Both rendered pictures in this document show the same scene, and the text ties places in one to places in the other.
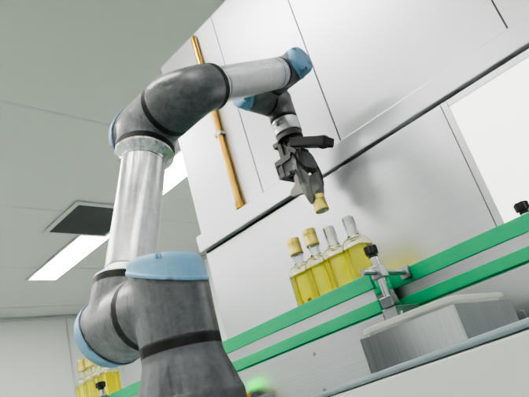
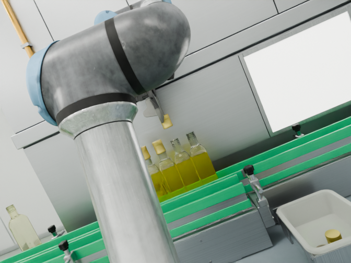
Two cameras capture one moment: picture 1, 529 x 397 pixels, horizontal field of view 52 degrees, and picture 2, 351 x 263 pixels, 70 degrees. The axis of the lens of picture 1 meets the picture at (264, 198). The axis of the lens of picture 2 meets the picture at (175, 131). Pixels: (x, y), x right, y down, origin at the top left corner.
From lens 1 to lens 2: 0.86 m
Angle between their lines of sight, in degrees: 44
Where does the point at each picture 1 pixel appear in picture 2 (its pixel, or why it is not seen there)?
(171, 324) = not seen: outside the picture
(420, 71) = (220, 27)
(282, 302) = not seen: hidden behind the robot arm
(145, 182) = (143, 170)
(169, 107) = (162, 64)
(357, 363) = (237, 241)
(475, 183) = (257, 108)
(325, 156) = not seen: hidden behind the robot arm
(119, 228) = (144, 254)
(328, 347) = (213, 235)
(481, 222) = (260, 131)
